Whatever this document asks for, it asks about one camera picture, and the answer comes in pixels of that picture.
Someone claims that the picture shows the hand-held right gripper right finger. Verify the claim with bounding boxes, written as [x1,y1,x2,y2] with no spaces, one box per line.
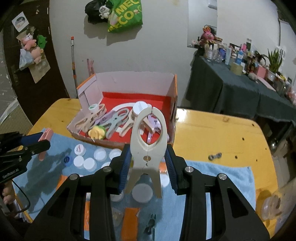
[165,144,270,241]

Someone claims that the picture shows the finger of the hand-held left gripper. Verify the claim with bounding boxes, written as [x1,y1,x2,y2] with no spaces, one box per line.
[7,132,45,152]
[0,140,51,168]

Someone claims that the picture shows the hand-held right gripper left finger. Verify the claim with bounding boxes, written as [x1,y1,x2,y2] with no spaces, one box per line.
[24,144,133,241]

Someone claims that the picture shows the pink clothes peg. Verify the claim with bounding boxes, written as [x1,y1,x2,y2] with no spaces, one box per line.
[38,128,54,162]

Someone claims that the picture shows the large cream clothes clip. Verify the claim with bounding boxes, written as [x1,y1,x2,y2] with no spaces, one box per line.
[125,107,168,199]

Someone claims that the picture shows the green yellow bird toy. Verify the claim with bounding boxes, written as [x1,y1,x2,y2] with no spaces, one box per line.
[88,126,107,140]

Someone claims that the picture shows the orange cardboard box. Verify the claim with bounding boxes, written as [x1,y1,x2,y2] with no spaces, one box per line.
[67,72,178,149]

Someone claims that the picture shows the person's left hand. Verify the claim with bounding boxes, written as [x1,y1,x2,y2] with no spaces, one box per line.
[1,185,17,209]

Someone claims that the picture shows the cluster of white bottle caps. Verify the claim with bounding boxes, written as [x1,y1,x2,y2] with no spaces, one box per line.
[73,144,170,203]

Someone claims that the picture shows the dark wooden door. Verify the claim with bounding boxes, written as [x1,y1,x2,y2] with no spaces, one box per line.
[0,5,69,130]

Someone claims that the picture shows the pile of pastel clothes clips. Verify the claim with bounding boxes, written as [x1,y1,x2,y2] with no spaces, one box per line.
[75,103,162,144]

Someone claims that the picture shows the clear plastic case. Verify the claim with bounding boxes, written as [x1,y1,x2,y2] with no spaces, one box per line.
[111,207,124,226]

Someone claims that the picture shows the blue towel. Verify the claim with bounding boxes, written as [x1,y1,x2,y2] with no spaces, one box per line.
[14,132,256,241]

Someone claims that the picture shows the dark green clip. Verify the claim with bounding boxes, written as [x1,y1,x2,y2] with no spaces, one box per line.
[144,214,158,235]

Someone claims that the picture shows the white flat jar lid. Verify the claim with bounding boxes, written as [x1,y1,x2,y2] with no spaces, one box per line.
[132,101,149,116]

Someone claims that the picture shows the pink plush toys on door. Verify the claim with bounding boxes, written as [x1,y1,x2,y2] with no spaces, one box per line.
[16,27,51,84]

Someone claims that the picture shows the pale plastic bag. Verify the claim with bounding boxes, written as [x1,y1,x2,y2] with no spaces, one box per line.
[19,49,35,71]

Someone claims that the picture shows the green plush toy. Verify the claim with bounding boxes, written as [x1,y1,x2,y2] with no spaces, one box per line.
[37,35,48,49]

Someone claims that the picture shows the white picture sticker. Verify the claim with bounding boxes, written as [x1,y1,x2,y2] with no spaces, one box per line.
[11,11,29,32]

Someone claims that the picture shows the row of cosmetic bottles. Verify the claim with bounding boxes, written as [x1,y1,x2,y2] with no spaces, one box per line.
[203,38,266,75]

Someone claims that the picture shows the pink rabbit plush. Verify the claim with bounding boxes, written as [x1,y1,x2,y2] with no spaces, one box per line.
[200,25,215,45]

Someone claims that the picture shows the black bag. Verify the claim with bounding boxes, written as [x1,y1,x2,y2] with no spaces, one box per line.
[84,0,109,25]

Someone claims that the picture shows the panda plush toy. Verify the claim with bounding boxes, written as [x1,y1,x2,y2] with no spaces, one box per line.
[99,6,111,19]

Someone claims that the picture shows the potted aloe plant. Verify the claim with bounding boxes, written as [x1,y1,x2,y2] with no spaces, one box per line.
[264,47,284,81]

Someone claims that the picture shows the green shopping bag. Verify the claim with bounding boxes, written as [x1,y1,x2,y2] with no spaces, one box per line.
[107,0,143,33]

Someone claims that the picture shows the white refrigerator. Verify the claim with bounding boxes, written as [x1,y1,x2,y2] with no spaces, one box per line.
[277,16,296,81]

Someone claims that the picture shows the black cable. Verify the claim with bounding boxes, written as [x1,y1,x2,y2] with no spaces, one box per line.
[5,179,31,215]

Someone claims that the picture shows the mop handle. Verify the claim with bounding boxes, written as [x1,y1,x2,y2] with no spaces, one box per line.
[70,36,78,99]

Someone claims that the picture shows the wall mirror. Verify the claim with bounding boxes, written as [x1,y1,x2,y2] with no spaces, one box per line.
[187,0,218,49]

